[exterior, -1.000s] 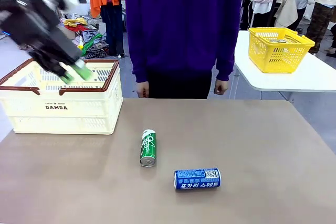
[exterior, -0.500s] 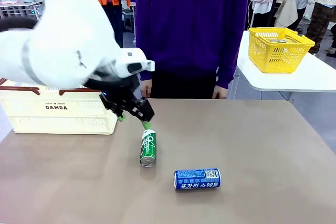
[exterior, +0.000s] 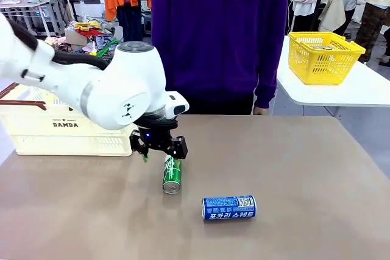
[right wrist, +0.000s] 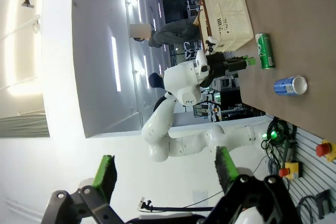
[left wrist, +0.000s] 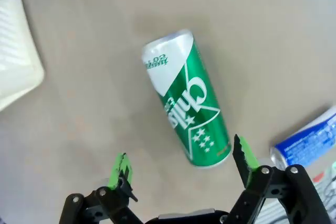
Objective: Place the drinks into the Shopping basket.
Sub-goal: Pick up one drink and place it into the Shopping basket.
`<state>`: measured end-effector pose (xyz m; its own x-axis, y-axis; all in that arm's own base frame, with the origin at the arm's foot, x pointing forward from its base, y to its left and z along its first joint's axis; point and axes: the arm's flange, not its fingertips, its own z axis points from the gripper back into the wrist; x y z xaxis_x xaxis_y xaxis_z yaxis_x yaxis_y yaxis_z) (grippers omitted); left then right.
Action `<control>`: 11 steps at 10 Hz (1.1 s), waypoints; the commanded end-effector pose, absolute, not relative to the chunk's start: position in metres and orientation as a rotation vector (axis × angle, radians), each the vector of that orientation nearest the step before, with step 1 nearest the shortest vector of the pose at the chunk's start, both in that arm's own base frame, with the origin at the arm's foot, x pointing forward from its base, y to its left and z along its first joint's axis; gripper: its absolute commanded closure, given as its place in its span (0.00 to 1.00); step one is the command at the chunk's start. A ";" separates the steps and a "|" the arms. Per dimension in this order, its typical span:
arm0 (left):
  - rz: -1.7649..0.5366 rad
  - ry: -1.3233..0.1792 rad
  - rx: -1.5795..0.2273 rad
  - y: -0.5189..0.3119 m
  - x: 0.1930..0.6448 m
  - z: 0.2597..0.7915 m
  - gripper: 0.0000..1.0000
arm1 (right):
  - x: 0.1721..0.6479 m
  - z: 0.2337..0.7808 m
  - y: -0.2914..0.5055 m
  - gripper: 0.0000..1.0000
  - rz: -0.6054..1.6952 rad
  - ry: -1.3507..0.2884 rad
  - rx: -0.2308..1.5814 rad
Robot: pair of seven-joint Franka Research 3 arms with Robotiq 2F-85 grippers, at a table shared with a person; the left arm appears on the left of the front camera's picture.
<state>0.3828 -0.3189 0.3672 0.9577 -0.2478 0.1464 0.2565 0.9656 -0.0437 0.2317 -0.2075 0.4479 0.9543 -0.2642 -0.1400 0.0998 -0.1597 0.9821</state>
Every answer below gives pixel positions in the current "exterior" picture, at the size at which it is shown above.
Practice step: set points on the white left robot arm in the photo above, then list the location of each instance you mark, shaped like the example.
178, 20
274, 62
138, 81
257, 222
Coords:
115, 89

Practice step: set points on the person's left hand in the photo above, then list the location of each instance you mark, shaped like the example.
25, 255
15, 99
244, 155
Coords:
261, 111

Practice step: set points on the cardboard box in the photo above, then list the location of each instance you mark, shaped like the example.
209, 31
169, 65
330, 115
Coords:
74, 37

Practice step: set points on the bright green cloth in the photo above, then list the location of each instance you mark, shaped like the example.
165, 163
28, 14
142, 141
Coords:
106, 46

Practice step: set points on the pile of mixed clothes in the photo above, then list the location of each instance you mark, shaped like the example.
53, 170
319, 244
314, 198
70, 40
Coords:
103, 42

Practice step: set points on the white side table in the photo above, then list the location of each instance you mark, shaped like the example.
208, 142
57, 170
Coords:
335, 92

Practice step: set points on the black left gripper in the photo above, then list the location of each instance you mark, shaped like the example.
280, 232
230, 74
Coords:
155, 138

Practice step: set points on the cream shopping basket brown rim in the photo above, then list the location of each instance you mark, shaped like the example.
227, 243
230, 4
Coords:
61, 141

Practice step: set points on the silver can top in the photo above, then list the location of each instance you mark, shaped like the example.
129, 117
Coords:
327, 48

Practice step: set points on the yellow plastic basket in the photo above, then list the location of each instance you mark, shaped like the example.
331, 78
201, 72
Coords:
320, 65

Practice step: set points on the yellow cloth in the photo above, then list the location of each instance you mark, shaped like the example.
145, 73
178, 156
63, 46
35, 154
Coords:
86, 25

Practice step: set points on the dark green drink can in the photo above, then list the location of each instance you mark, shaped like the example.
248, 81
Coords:
172, 177

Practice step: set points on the grey frame work table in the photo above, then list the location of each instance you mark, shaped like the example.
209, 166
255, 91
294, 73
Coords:
30, 2

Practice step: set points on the blue Pocari drink can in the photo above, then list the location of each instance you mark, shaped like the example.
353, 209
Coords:
228, 209

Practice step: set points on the person in purple hoodie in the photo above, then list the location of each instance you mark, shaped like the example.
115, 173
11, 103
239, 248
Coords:
219, 28

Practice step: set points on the red cloth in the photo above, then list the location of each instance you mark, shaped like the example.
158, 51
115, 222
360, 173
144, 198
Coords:
88, 32

